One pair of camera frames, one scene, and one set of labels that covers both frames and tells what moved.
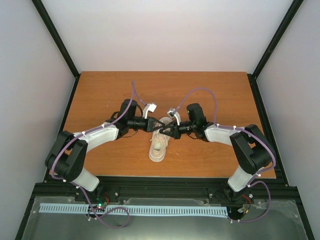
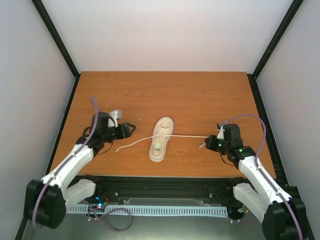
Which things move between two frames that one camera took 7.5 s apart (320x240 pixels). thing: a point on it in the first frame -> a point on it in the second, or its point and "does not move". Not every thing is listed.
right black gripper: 175,132 -> 211,144
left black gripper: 150,127 -> 125,132
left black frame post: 59,42 does not move
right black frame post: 290,15 does not move
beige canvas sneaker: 159,141 does not move
